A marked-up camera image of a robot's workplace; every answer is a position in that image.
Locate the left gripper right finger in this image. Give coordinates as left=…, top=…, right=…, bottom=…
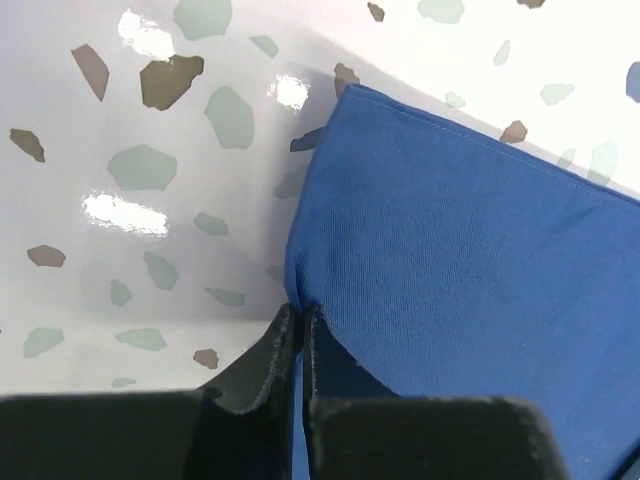
left=303, top=306, right=568, bottom=479

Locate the blue surgical cloth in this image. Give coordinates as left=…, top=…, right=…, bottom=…
left=284, top=84, right=639, bottom=479

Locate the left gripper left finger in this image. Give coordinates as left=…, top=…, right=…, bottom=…
left=1, top=304, right=296, bottom=479

